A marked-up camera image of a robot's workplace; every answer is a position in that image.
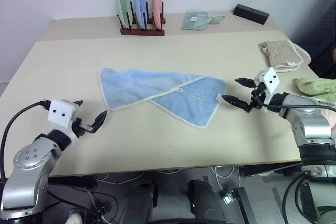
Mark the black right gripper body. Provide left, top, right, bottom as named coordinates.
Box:
left=244, top=82, right=267, bottom=114

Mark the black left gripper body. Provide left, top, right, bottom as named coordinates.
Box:
left=69, top=117, right=96, bottom=141

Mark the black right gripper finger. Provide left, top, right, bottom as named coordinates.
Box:
left=220, top=94, right=249, bottom=111
left=235, top=77, right=257, bottom=89

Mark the light green towel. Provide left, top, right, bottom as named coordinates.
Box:
left=295, top=77, right=336, bottom=104

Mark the light blue towel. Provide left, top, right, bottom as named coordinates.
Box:
left=99, top=67, right=227, bottom=130

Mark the black rectangular box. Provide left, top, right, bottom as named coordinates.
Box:
left=233, top=3, right=271, bottom=26

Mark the small pale green tag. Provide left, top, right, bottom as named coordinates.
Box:
left=208, top=15, right=226, bottom=25

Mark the teal folded cloth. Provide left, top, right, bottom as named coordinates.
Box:
left=181, top=10, right=211, bottom=32

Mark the dark chair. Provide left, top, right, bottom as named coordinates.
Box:
left=288, top=3, right=336, bottom=79

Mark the dark rounded shape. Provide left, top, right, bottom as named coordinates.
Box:
left=188, top=178, right=227, bottom=222
left=122, top=180, right=159, bottom=224

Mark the white caster wheel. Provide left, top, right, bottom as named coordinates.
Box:
left=68, top=212, right=82, bottom=224

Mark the dark wooden plate rack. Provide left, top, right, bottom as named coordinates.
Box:
left=116, top=0, right=166, bottom=37

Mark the small green circuit board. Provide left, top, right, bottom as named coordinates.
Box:
left=222, top=193, right=235, bottom=206

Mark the black metal bar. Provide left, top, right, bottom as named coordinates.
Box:
left=230, top=187, right=257, bottom=224

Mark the green plate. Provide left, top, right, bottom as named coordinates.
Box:
left=114, top=0, right=133, bottom=29

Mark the pink plate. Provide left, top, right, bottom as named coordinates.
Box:
left=152, top=0, right=164, bottom=31

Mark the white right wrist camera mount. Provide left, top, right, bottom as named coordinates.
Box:
left=254, top=67, right=281, bottom=104

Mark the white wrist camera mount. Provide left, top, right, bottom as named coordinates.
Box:
left=48, top=99, right=80, bottom=141
left=254, top=67, right=281, bottom=104

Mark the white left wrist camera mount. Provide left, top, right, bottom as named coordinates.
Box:
left=48, top=99, right=80, bottom=141

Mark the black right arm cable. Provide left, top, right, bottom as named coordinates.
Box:
left=253, top=94, right=325, bottom=112

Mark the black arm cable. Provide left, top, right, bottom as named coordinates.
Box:
left=253, top=94, right=325, bottom=112
left=0, top=100, right=51, bottom=183

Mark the beige towel with white cord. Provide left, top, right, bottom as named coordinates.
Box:
left=258, top=39, right=312, bottom=74

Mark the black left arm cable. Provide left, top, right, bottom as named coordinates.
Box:
left=0, top=100, right=51, bottom=183

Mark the white cable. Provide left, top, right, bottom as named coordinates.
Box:
left=211, top=165, right=242, bottom=191

